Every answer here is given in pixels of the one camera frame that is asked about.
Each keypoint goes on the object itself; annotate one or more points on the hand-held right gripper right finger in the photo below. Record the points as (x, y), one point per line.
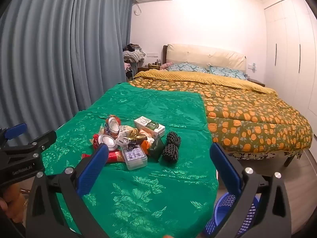
(226, 171)

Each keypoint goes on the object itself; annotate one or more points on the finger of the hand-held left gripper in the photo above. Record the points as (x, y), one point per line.
(17, 130)
(42, 140)

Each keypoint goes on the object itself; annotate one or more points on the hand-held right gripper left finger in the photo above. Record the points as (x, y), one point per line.
(94, 168)

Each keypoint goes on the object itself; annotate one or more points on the red wrapper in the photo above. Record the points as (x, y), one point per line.
(115, 157)

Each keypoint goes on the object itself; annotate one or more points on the blue plastic basket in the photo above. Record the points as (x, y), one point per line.
(223, 215)

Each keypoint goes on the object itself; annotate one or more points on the beige snack packet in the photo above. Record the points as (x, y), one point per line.
(125, 132)

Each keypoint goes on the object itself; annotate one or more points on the gold wrapper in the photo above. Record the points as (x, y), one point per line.
(135, 136)

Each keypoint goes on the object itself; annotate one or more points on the orange packet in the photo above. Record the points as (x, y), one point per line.
(145, 145)

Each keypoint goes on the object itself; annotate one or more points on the white green milk carton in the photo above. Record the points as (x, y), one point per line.
(149, 126)

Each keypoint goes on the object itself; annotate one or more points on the person's left hand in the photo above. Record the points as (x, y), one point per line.
(13, 200)

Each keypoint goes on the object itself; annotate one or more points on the crushed drink can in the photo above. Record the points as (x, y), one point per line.
(114, 125)
(107, 142)

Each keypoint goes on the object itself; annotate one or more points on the black white floral bed sheet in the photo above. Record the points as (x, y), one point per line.
(260, 155)

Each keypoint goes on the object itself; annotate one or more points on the clear plastic box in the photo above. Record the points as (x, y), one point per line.
(135, 157)

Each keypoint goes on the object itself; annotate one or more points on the bed with orange floral quilt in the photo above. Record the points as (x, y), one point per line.
(247, 119)

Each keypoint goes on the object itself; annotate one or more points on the dark wooden bed leg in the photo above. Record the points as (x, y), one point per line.
(288, 160)

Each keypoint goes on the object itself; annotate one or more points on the green packet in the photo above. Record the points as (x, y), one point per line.
(156, 148)

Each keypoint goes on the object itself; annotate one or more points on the green patterned cloth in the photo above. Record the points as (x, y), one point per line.
(153, 104)

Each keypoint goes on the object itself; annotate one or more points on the grey blue curtain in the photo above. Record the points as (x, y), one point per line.
(62, 54)

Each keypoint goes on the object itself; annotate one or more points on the teal floral pillow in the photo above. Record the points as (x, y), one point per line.
(188, 67)
(227, 73)

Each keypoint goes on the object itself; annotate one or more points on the wooden nightstand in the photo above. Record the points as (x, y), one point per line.
(148, 69)

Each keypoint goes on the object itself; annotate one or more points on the cream padded headboard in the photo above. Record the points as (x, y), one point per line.
(205, 54)

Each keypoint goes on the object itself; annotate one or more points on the pink cloth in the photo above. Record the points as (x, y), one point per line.
(166, 65)

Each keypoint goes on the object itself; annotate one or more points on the pile of clothes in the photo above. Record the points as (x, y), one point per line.
(133, 53)

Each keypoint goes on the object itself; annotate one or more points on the white wardrobe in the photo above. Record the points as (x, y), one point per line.
(289, 54)

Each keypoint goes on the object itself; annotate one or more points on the white wall switch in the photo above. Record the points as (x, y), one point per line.
(152, 54)

